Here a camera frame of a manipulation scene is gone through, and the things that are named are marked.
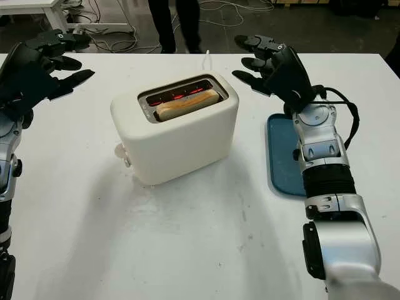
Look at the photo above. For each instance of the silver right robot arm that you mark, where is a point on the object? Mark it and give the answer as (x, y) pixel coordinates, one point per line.
(347, 237)

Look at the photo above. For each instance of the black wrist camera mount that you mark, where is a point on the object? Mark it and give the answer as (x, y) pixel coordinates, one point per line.
(28, 120)
(288, 107)

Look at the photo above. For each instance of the person with black trousers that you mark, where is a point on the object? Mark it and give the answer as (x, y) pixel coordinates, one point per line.
(165, 25)

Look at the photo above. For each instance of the white desk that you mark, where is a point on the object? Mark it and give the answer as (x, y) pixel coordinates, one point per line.
(18, 7)

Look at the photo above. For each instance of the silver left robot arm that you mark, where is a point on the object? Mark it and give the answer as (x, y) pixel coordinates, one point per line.
(6, 150)

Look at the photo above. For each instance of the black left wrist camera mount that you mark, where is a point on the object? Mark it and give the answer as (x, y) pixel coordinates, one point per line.
(28, 120)

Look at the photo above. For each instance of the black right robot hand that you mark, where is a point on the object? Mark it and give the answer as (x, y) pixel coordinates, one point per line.
(290, 78)

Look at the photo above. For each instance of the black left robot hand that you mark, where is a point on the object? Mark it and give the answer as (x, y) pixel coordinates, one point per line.
(25, 75)

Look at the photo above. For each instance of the toast slice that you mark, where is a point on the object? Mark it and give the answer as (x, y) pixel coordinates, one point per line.
(184, 106)

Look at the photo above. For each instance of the blue plastic tray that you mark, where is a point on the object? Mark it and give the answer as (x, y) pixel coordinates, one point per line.
(281, 150)

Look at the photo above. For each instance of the white two-slot toaster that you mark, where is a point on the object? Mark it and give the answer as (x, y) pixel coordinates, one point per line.
(175, 150)

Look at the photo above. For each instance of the silver toaster dial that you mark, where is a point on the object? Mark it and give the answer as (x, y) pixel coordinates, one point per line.
(126, 159)

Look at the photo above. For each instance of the white toaster lever knob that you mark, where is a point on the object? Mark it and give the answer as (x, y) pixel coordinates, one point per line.
(119, 151)

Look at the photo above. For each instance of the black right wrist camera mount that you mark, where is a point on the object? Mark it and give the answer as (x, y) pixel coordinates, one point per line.
(288, 107)

